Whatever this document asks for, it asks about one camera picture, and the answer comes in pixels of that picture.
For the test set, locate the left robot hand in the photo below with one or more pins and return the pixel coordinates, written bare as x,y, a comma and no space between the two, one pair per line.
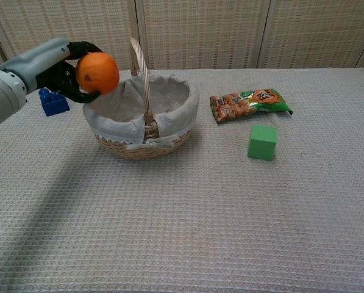
52,68

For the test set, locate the orange fruit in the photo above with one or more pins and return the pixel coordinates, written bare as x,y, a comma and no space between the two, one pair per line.
97,72

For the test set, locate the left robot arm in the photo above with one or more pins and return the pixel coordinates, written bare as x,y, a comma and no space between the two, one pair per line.
2,94

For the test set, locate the grey fabric basket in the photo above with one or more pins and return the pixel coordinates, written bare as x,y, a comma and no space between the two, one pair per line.
145,122

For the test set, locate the blue toy building block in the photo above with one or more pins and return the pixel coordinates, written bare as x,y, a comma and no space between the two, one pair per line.
54,103

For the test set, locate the woven folding screen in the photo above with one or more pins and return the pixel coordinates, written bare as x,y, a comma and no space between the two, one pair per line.
200,30

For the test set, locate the white woven tablecloth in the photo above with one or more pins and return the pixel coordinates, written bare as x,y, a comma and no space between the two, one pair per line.
200,198

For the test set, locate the green orange snack packet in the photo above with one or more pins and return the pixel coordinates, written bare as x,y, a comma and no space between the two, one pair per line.
248,103

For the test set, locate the green cube block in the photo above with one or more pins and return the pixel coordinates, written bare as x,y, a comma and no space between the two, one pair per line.
261,142

